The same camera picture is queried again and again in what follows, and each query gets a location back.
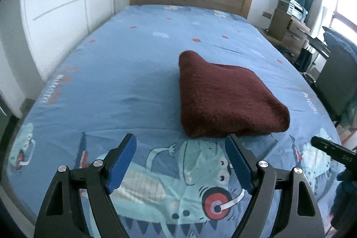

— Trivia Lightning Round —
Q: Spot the bed with blue cartoon sheet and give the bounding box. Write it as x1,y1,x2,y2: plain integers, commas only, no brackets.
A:
6,4,345,238

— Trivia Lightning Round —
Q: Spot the wooden drawer cabinet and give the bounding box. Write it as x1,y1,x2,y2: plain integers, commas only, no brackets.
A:
268,8,311,49

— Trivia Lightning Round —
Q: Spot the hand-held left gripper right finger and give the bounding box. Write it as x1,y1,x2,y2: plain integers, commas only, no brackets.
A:
224,134,327,238

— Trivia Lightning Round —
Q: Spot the dark office chair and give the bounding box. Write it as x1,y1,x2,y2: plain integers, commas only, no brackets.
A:
315,26,357,127

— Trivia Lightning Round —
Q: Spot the white printer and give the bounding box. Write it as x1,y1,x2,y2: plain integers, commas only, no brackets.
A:
277,0,307,22

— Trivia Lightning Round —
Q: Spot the black bag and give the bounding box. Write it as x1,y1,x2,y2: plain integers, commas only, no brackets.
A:
295,48,313,72

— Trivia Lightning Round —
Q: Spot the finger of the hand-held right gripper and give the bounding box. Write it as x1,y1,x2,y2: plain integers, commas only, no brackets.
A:
310,136,357,164

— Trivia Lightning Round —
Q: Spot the white wardrobe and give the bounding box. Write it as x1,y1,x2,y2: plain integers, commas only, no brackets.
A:
19,0,117,82

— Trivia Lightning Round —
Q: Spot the dark red towel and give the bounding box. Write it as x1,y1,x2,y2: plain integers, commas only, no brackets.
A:
178,50,291,139

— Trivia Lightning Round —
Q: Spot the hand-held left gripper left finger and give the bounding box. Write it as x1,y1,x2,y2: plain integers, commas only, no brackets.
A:
33,133,138,238

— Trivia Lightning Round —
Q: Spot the dark desk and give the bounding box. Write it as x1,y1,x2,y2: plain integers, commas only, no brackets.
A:
303,29,331,55

